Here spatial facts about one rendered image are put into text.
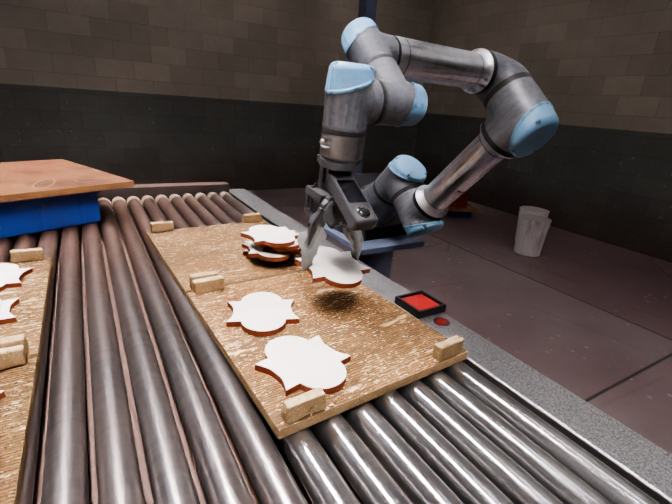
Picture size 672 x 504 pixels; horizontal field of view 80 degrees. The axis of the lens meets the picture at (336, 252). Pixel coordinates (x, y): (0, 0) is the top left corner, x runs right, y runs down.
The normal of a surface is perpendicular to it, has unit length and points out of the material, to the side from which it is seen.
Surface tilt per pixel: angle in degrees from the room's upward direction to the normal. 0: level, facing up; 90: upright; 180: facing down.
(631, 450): 0
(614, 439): 0
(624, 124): 90
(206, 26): 90
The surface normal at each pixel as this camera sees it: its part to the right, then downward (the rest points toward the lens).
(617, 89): -0.86, 0.12
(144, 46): 0.50, 0.33
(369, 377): 0.07, -0.94
